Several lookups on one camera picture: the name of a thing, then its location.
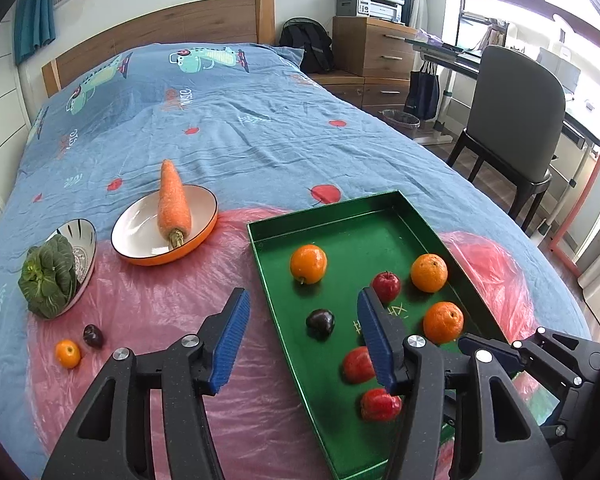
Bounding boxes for pink plastic sheet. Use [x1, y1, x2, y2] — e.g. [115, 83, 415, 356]
[24, 204, 556, 480]

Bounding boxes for grey printer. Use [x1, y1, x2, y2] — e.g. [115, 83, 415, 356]
[336, 0, 404, 23]

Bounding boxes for small orange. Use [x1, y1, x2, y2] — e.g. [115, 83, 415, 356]
[410, 254, 449, 294]

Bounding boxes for mesh waste bin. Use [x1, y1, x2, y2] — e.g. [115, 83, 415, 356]
[379, 108, 420, 139]

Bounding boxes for black backpack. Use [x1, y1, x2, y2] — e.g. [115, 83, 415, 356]
[279, 18, 335, 75]

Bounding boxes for green bok choy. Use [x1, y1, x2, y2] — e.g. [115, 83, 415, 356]
[18, 234, 78, 320]

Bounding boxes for wooden headboard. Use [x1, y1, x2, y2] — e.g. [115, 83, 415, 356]
[42, 0, 276, 96]

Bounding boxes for orange mandarin front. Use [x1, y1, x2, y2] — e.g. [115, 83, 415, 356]
[289, 245, 328, 285]

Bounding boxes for blue patterned bedsheet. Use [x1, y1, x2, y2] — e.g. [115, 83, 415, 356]
[0, 44, 588, 478]

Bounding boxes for orange oval dish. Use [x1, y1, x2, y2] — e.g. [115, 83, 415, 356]
[110, 184, 219, 266]

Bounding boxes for wooden nightstand drawers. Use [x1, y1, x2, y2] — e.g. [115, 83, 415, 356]
[311, 16, 416, 115]

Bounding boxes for grey chair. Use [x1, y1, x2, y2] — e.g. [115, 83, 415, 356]
[445, 44, 567, 233]

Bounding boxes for orange mandarin back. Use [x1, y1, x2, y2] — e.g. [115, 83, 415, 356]
[55, 339, 82, 370]

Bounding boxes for orange carrot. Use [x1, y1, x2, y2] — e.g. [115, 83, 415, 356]
[157, 159, 192, 248]

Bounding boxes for large orange mandarin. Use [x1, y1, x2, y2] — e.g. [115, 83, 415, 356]
[422, 301, 465, 344]

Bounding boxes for teal curtain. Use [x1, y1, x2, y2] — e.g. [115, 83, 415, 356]
[14, 0, 56, 66]

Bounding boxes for dark blue bag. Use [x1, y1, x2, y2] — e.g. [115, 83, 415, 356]
[403, 61, 440, 122]

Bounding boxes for green metal tray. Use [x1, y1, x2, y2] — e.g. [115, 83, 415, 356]
[246, 190, 562, 480]

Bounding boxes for dark plum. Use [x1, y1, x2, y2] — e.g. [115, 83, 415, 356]
[306, 309, 335, 341]
[82, 324, 105, 349]

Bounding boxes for desk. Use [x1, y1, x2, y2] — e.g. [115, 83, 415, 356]
[404, 34, 600, 233]

